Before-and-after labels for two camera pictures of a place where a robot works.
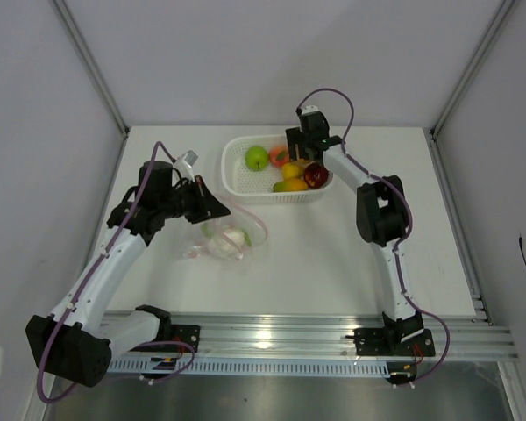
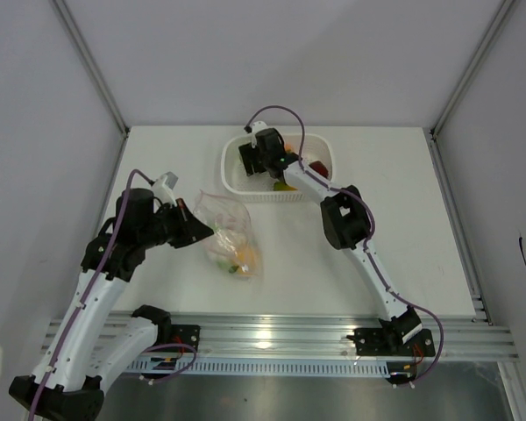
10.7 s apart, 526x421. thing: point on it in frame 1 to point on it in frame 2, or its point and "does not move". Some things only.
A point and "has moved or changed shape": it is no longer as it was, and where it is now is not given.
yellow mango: (290, 185) does not move
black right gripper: (294, 136) to (248, 153)
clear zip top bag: (228, 238) has moved or changed shape
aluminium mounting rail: (464, 337) does not move
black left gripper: (207, 205) to (191, 228)
